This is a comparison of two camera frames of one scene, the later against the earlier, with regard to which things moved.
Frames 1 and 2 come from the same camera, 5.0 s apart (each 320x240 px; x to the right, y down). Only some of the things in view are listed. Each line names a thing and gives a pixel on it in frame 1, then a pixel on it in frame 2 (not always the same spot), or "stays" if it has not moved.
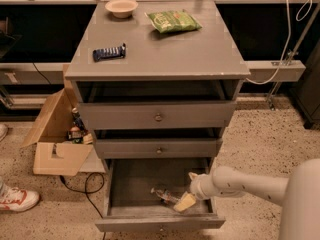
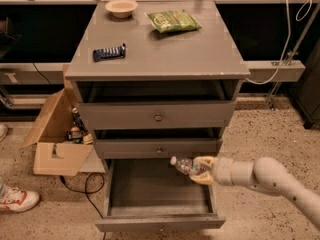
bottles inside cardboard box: [78, 133] stays
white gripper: [200, 187] to [222, 171]
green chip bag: [165, 21] stays
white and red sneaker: [15, 199] stays
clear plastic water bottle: [165, 196] to [186, 165]
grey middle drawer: [159, 148] stays
